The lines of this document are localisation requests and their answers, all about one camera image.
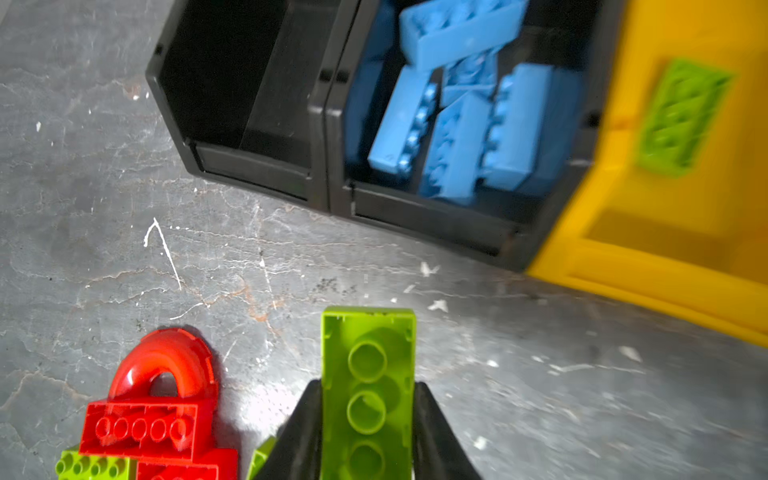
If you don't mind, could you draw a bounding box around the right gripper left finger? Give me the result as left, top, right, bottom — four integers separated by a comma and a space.
255, 379, 322, 480

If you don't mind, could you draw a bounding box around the yellow plastic bin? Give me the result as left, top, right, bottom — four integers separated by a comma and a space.
527, 1, 767, 345

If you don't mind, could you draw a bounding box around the blue lego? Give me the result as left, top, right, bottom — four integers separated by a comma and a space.
440, 49, 498, 107
418, 93, 492, 206
368, 66, 439, 178
481, 63, 554, 191
399, 0, 528, 72

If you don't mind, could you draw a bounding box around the red arch lego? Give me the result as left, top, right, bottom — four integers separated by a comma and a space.
107, 328, 219, 400

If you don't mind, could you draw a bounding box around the green lego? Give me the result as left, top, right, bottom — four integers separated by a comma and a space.
246, 436, 277, 480
636, 58, 733, 178
320, 306, 417, 480
55, 447, 137, 480

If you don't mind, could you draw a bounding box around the black bin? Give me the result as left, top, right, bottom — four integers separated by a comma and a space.
325, 1, 627, 272
146, 0, 358, 212

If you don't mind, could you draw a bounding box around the red lego block center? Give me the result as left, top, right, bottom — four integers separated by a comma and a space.
79, 397, 239, 479

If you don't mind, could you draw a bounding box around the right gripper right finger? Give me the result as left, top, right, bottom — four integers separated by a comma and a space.
413, 382, 482, 480

